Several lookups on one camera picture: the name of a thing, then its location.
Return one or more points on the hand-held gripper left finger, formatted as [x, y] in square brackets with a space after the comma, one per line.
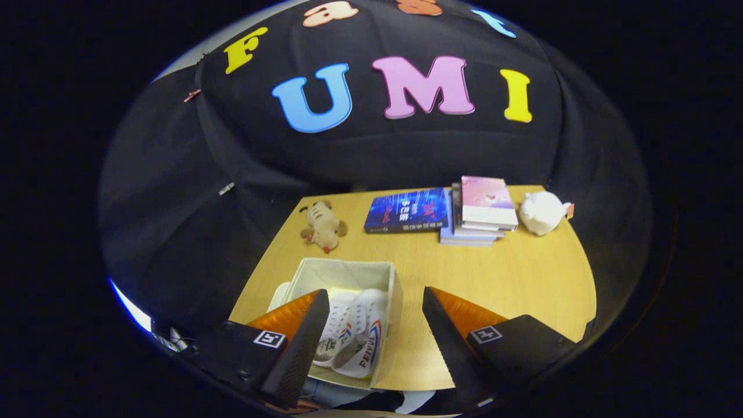
[302, 354]

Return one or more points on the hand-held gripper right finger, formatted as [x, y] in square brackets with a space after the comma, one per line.
[444, 348]

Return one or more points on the white shoe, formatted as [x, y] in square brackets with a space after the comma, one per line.
[368, 337]
[336, 325]

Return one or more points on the beige fabric storage box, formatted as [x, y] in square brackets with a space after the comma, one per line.
[348, 274]

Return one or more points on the light blue book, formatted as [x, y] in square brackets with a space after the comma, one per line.
[464, 240]

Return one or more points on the brown plush dog toy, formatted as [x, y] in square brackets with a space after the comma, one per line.
[324, 226]

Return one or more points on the dark blue book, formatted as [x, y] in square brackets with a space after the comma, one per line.
[406, 210]

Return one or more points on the white book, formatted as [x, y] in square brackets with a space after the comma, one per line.
[456, 203]

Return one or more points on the pink cover book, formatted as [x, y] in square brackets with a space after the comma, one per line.
[487, 200]

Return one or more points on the black backdrop cloth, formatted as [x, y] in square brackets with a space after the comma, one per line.
[191, 232]

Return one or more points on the white plush toy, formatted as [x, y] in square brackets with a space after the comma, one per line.
[541, 212]

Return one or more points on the silver clip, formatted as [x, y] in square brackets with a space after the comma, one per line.
[226, 188]

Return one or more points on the copper clip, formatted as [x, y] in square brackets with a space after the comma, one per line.
[192, 94]

